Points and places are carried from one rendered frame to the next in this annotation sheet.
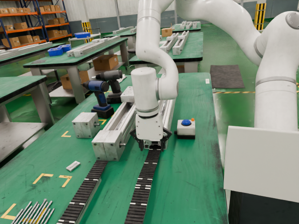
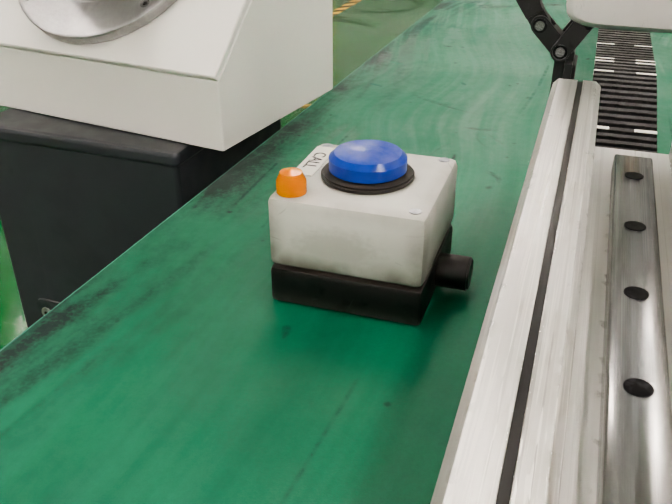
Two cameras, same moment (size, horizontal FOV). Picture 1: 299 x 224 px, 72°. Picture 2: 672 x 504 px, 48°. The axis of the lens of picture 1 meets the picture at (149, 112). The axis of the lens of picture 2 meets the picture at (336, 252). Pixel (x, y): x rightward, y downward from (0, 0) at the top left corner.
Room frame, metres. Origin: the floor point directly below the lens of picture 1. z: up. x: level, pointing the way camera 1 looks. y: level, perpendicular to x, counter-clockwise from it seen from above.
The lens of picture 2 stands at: (1.17, -0.15, 0.99)
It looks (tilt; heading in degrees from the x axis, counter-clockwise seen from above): 29 degrees down; 185
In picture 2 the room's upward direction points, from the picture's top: straight up
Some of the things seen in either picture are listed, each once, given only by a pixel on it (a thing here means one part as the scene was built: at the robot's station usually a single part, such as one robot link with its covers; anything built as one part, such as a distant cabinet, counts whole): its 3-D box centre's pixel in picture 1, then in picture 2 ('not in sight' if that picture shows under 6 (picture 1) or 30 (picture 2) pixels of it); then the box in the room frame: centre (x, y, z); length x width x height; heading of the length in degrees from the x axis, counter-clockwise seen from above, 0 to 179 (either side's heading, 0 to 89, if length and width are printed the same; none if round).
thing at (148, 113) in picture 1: (147, 109); not in sight; (0.68, 0.01, 1.00); 0.09 x 0.08 x 0.03; 76
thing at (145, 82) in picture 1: (146, 87); not in sight; (0.67, 0.00, 1.09); 0.09 x 0.08 x 0.13; 77
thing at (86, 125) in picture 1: (88, 125); not in sight; (0.94, 0.32, 0.83); 0.11 x 0.10 x 0.10; 76
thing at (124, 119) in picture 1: (135, 102); not in sight; (1.17, 0.08, 0.82); 0.80 x 0.10 x 0.09; 166
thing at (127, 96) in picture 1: (133, 95); not in sight; (1.17, 0.08, 0.87); 0.16 x 0.11 x 0.07; 166
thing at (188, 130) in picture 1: (184, 129); (382, 227); (0.82, -0.15, 0.81); 0.10 x 0.08 x 0.06; 76
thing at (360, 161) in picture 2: (186, 122); (367, 168); (0.82, -0.16, 0.84); 0.04 x 0.04 x 0.02
